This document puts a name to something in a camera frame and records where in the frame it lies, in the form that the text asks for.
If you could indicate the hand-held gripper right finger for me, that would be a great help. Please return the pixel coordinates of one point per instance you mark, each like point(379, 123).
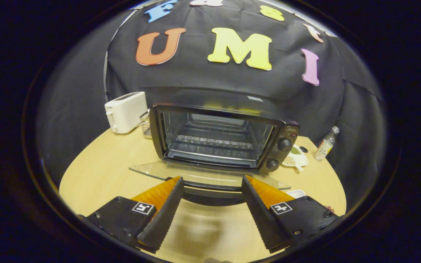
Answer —
point(260, 215)

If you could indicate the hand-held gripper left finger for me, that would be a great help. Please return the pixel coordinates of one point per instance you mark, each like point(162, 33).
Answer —
point(166, 215)

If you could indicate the black toaster oven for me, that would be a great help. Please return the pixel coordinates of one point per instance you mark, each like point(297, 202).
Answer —
point(156, 131)

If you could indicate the white bread toaster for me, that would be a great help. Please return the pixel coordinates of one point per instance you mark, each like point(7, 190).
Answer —
point(126, 113)

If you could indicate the white ribbed plastic tray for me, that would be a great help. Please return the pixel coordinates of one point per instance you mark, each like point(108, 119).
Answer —
point(296, 193)

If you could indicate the white divided seasoning dish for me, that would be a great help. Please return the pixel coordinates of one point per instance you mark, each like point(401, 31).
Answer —
point(300, 159)

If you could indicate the small black bottle cap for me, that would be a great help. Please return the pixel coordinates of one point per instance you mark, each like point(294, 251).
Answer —
point(303, 149)

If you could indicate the clear glass bottle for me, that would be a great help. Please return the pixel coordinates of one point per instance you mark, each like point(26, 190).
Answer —
point(324, 146)

